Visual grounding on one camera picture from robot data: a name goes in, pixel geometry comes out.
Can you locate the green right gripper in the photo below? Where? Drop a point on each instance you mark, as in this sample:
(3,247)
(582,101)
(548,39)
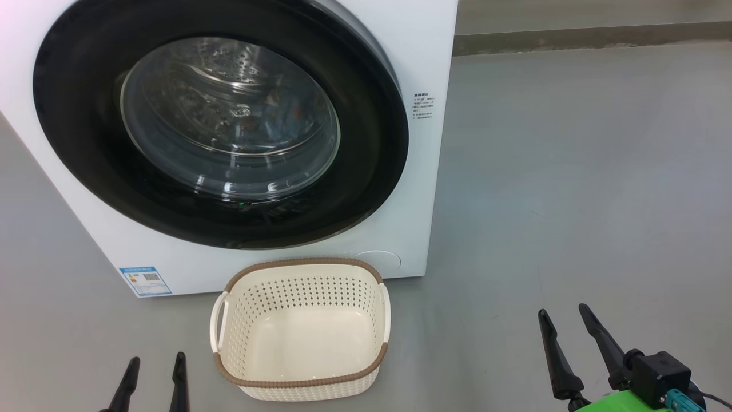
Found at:
(617,403)

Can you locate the blue energy label sticker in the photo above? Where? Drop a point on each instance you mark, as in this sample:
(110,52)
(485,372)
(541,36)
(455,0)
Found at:
(146,280)

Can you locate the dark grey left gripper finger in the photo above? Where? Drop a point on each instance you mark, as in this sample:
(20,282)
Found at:
(179,389)
(126,389)

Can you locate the cream perforated laundry basket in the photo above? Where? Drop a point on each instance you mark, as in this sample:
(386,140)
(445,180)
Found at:
(303,343)

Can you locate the white front-load washing machine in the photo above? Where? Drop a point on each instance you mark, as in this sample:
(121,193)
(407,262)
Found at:
(423,200)

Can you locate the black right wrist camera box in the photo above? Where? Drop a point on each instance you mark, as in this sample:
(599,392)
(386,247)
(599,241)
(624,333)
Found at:
(660,375)

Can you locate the round white filter cover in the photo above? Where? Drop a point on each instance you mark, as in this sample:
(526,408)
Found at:
(380,258)

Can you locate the black round glass washer door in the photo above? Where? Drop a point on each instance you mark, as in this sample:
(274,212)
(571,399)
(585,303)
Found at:
(80,143)

